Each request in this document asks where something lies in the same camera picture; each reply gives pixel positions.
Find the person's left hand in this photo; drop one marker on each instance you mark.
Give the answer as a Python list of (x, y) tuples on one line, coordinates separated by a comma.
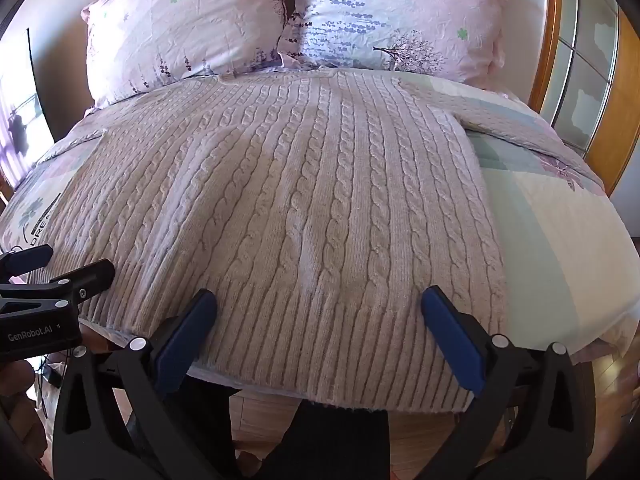
[(15, 390)]

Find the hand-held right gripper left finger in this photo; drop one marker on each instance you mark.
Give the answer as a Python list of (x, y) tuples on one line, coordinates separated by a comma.
[(184, 341)]

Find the pastel patchwork quilt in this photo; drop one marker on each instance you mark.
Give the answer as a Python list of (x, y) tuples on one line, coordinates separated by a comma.
[(550, 240)]

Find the bright window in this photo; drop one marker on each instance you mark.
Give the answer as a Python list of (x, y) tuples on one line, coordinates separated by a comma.
[(20, 95)]

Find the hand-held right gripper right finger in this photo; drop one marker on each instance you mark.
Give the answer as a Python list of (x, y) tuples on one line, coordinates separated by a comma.
[(454, 342)]

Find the wooden glass panel door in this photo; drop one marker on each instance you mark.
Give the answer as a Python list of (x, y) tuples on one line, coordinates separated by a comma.
[(592, 65)]

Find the person's dark trousers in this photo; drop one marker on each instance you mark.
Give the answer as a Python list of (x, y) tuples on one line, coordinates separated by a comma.
[(330, 445)]

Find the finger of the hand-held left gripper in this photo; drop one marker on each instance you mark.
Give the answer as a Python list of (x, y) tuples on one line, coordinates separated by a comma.
[(75, 280), (27, 259)]

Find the pink floral pillow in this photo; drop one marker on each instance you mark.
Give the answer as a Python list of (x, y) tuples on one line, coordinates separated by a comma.
[(400, 15), (185, 30)]

